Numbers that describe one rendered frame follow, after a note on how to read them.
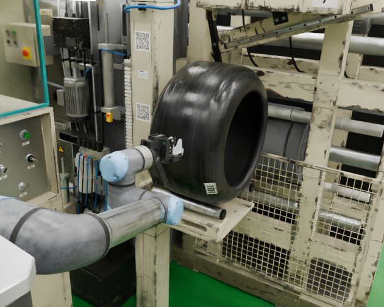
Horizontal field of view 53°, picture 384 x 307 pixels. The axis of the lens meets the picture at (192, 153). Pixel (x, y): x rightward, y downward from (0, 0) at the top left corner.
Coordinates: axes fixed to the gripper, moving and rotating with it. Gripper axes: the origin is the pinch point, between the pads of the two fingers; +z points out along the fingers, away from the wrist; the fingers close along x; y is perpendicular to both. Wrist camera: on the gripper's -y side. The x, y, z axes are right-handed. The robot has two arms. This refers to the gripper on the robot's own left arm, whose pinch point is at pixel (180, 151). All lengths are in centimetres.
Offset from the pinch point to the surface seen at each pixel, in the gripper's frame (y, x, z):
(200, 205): -25.2, -1.6, 16.8
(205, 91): 20.6, -2.8, 8.7
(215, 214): -26.6, -8.7, 16.3
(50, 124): 0, 53, -10
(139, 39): 35, 34, 17
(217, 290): -110, 14, 83
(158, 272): -75, 26, 32
